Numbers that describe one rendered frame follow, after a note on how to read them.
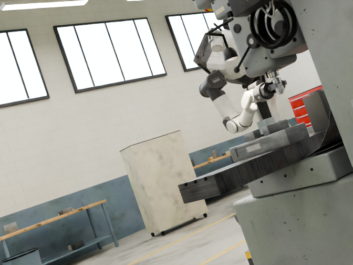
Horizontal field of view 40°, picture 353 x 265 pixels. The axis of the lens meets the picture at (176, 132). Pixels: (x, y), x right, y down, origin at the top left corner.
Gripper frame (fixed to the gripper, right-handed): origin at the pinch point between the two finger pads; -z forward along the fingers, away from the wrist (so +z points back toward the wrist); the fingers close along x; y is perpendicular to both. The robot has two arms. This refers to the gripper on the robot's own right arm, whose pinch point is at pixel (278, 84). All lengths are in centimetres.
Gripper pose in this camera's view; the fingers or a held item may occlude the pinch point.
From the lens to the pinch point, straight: 239.7
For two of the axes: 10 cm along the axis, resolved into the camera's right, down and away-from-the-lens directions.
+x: 8.9, -2.9, 3.4
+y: 3.3, 9.4, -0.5
